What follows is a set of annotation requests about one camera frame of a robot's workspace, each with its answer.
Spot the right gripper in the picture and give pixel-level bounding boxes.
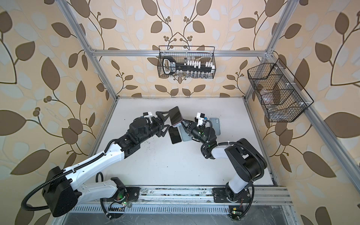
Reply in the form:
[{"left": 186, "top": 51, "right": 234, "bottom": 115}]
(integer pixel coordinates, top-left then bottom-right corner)
[{"left": 181, "top": 118, "right": 208, "bottom": 147}]

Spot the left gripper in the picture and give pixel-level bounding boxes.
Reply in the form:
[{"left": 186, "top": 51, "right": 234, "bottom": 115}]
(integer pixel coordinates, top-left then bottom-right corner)
[{"left": 136, "top": 110, "right": 170, "bottom": 145}]

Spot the black phone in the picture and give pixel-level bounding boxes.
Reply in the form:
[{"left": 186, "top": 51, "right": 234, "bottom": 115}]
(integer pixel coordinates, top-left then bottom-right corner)
[
  {"left": 169, "top": 106, "right": 183, "bottom": 128},
  {"left": 168, "top": 126, "right": 182, "bottom": 144}
]

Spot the grey phone case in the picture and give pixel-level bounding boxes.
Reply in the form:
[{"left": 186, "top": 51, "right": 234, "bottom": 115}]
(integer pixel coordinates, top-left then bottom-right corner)
[{"left": 178, "top": 126, "right": 192, "bottom": 142}]

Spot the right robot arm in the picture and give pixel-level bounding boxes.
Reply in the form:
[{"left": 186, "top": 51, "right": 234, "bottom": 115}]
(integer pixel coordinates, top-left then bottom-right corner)
[{"left": 181, "top": 120, "right": 267, "bottom": 203}]

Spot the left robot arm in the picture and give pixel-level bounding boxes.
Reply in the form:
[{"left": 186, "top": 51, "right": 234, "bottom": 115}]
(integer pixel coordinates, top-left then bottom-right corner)
[{"left": 21, "top": 112, "right": 170, "bottom": 217}]

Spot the black tool in basket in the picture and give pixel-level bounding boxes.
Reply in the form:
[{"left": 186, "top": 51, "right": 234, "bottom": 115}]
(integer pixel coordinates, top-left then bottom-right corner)
[{"left": 157, "top": 56, "right": 216, "bottom": 77}]

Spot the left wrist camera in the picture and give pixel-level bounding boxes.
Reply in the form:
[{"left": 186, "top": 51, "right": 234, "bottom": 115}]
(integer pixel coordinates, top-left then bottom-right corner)
[{"left": 143, "top": 112, "right": 153, "bottom": 119}]

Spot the back wall wire basket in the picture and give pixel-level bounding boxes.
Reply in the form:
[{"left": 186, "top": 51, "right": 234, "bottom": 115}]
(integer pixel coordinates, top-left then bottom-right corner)
[{"left": 157, "top": 45, "right": 217, "bottom": 79}]

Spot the wall wire basket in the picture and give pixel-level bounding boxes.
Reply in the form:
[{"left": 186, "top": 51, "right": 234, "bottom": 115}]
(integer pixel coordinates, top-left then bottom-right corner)
[
  {"left": 247, "top": 59, "right": 314, "bottom": 122},
  {"left": 157, "top": 45, "right": 217, "bottom": 79}
]

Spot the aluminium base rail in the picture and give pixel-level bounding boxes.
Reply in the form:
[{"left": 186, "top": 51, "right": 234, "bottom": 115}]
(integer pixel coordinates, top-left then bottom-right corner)
[{"left": 121, "top": 186, "right": 293, "bottom": 206}]

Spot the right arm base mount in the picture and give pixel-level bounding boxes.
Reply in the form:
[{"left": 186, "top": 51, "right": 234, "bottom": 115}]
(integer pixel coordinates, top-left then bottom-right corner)
[{"left": 211, "top": 187, "right": 255, "bottom": 221}]

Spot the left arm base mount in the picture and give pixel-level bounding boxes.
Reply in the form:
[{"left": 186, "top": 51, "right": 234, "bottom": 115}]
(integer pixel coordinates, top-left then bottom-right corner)
[{"left": 100, "top": 177, "right": 140, "bottom": 220}]

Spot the right wall wire basket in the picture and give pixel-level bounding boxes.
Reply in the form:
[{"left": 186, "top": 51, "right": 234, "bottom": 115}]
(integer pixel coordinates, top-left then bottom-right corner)
[{"left": 247, "top": 59, "right": 314, "bottom": 122}]

